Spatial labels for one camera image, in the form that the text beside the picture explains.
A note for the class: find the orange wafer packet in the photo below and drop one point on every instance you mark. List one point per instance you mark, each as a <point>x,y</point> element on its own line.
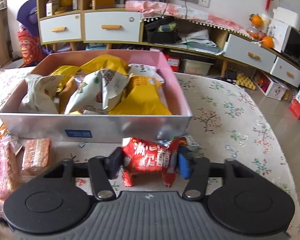
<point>36,155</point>

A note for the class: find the purple cloth bag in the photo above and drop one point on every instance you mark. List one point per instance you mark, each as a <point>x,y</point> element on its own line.
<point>26,12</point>

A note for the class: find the white and green snack packet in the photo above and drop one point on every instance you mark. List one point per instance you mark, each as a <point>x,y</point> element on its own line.
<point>87,92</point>

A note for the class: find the small white carton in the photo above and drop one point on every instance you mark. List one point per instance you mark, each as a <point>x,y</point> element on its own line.
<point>51,7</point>

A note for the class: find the bag of small oranges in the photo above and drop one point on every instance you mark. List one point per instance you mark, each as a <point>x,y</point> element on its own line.
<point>253,32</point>

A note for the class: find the white snack packet orange print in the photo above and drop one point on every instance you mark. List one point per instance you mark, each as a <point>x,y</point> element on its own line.
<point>38,92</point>

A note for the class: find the blue and white snack packet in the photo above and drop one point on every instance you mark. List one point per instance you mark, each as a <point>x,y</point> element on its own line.
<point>184,141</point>

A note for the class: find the pink patterned cloth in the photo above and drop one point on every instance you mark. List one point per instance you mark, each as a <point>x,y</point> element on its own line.
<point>190,11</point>

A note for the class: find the white foam box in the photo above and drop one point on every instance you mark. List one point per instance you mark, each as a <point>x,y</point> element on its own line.
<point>285,15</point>

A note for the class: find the yellow fruit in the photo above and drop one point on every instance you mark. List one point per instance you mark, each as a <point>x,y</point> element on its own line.
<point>65,1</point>

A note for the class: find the yellow egg tray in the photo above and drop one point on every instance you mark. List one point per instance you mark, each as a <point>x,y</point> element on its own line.
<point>245,81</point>

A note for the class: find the red snack packet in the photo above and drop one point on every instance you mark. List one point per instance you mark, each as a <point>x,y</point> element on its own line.
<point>147,157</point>

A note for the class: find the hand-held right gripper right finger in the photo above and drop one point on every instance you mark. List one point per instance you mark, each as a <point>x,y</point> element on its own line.
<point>184,163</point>

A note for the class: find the pink and silver cardboard box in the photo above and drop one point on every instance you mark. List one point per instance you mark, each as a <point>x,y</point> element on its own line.
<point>40,127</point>

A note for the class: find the black bag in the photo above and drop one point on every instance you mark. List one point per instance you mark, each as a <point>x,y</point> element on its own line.
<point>160,37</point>

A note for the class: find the small black device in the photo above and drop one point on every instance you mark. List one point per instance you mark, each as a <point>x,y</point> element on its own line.
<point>231,77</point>

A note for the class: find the orange brown snack packet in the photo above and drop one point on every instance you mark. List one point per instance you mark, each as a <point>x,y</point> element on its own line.
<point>66,92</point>

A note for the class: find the black microwave oven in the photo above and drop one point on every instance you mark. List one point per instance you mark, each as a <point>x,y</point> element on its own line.
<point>295,45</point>

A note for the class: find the red gift bag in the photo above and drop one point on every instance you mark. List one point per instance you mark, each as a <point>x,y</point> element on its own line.
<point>27,47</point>

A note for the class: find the orange fruit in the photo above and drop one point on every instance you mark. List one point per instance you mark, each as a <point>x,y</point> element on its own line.
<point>268,42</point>
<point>256,20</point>

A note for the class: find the white floral box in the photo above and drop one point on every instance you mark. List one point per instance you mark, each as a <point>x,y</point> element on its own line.
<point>275,90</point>

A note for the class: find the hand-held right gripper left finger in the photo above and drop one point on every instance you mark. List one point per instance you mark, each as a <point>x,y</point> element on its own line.
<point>115,163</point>

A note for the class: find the large pink cracker packet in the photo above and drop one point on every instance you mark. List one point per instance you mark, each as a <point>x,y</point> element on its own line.
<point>3,165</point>

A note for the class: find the large yellow snack packet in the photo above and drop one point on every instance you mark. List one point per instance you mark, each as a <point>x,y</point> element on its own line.
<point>140,102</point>

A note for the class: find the pile of white papers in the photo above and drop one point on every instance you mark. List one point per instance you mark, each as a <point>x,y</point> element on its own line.
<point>197,40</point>

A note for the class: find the white snack packet black print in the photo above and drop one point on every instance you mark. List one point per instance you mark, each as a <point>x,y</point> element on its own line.
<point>142,69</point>

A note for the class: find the brown cardboard box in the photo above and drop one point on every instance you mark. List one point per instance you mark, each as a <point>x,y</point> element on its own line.
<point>102,2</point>

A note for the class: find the clear plastic storage container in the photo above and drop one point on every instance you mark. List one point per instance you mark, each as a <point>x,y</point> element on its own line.
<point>195,66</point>

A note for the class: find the gold snack packet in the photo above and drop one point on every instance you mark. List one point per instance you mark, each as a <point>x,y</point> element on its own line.
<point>65,72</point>

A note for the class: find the red box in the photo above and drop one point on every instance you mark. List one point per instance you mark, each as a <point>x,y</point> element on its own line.
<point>173,62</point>

